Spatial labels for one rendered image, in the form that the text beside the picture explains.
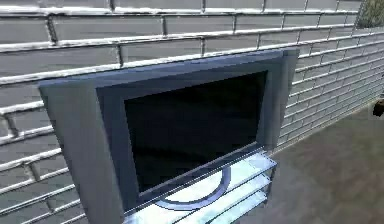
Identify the grey flat screen television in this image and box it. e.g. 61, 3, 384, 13
38, 47, 300, 224

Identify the pale blue glass stand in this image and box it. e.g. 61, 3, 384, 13
123, 150, 278, 224

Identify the dark brown round object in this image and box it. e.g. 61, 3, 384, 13
372, 98, 384, 118

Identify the green house plant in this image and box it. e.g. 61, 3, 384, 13
357, 0, 384, 29

